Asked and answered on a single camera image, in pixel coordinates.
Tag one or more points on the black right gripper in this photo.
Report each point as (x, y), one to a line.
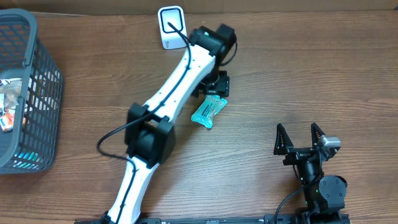
(282, 145)

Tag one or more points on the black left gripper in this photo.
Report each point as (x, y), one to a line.
(221, 88)

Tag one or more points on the green wipes packet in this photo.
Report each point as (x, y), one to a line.
(211, 106)

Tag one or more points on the teal tissue packet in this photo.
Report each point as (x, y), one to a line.
(30, 156)

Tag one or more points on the clear bread bag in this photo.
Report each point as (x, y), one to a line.
(11, 89)

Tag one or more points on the orange tissue packet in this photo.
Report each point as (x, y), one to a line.
(7, 121)

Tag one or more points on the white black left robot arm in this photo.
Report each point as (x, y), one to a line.
(149, 130)

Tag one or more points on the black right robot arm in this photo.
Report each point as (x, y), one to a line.
(324, 194)

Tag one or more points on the grey plastic basket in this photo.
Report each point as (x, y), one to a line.
(38, 113)

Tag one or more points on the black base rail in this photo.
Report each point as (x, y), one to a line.
(266, 219)

